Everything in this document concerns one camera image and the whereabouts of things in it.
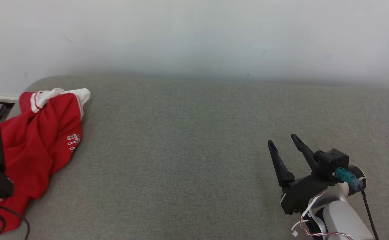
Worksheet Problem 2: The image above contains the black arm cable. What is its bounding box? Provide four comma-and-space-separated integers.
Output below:
0, 204, 31, 240
358, 188, 380, 240

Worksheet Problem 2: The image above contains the white and red wire bundle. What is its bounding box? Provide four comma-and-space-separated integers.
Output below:
291, 188, 353, 240

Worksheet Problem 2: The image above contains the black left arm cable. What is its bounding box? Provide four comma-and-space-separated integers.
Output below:
0, 204, 31, 240

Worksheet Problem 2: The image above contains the red basketball shorts white stripe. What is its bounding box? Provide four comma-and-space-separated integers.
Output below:
0, 113, 83, 237

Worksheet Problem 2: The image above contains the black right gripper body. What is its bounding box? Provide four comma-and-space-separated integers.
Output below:
280, 173, 340, 215

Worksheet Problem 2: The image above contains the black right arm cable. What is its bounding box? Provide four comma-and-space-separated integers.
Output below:
358, 188, 380, 240

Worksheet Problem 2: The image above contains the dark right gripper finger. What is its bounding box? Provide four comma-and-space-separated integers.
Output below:
268, 140, 295, 187
291, 134, 318, 175

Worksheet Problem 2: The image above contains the teal right camera connector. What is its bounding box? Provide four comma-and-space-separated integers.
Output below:
334, 168, 364, 191

